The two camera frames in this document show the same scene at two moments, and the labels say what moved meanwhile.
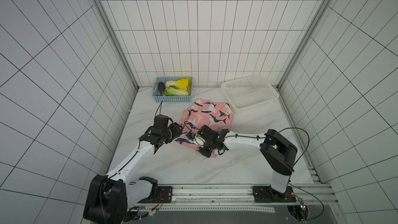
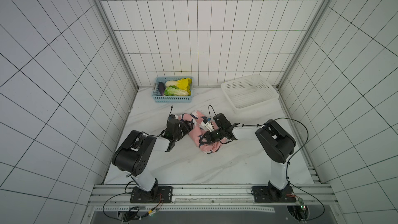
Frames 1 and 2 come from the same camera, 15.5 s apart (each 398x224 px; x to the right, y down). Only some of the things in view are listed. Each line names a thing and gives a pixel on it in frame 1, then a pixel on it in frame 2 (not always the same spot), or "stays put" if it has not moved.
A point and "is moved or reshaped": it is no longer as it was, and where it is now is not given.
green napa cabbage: x=174 y=91 stays put
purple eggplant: x=161 y=88 stays put
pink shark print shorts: x=201 y=112 is moved or reshaped
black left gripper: x=176 y=131 -> x=186 y=127
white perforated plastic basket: x=250 y=91 stays put
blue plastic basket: x=157 y=97 stays put
